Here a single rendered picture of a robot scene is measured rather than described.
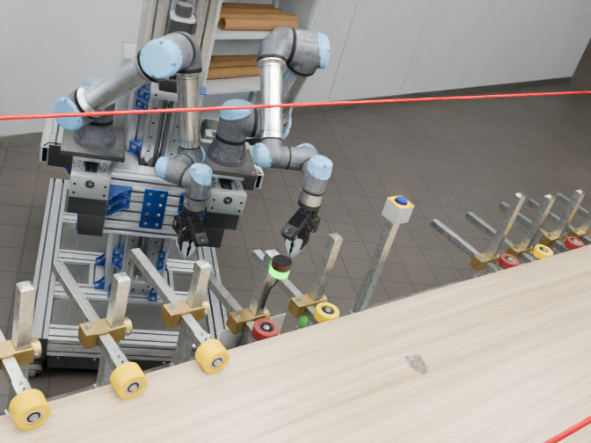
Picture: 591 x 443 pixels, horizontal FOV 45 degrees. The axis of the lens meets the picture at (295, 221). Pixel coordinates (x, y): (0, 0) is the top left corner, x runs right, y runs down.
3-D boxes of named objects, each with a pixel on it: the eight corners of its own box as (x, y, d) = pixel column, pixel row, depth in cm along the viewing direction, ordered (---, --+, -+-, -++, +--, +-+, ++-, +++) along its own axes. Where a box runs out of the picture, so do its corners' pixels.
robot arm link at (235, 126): (213, 126, 276) (220, 93, 269) (246, 130, 281) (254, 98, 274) (218, 141, 266) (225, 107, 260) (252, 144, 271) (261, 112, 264)
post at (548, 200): (501, 280, 334) (545, 193, 310) (506, 279, 336) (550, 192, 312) (507, 285, 332) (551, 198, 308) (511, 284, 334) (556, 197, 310)
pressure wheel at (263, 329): (241, 347, 225) (249, 320, 219) (261, 342, 230) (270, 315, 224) (255, 365, 220) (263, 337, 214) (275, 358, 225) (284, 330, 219)
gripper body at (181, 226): (189, 226, 256) (196, 198, 250) (201, 239, 250) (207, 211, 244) (171, 228, 251) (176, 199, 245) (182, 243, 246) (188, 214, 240)
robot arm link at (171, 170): (166, 167, 250) (194, 179, 248) (150, 179, 241) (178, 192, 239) (171, 148, 246) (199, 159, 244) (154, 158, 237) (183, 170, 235)
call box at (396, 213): (380, 215, 248) (387, 197, 244) (394, 213, 252) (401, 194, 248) (393, 227, 243) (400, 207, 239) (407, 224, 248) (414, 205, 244)
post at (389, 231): (347, 315, 270) (385, 215, 247) (357, 312, 273) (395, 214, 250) (355, 323, 267) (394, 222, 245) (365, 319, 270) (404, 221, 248)
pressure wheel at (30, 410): (21, 386, 165) (49, 390, 171) (1, 411, 166) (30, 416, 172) (30, 403, 161) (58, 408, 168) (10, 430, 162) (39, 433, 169)
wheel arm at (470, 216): (463, 219, 341) (467, 212, 339) (468, 218, 343) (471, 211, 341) (535, 272, 314) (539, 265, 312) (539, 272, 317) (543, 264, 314)
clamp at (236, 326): (225, 324, 229) (228, 312, 226) (259, 315, 237) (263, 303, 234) (234, 336, 225) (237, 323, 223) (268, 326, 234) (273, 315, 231)
